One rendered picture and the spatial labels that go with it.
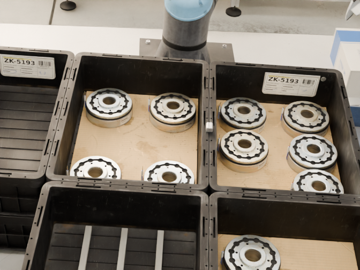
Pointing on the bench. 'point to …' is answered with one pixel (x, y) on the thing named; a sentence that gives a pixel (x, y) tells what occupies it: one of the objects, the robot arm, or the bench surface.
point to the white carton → (347, 58)
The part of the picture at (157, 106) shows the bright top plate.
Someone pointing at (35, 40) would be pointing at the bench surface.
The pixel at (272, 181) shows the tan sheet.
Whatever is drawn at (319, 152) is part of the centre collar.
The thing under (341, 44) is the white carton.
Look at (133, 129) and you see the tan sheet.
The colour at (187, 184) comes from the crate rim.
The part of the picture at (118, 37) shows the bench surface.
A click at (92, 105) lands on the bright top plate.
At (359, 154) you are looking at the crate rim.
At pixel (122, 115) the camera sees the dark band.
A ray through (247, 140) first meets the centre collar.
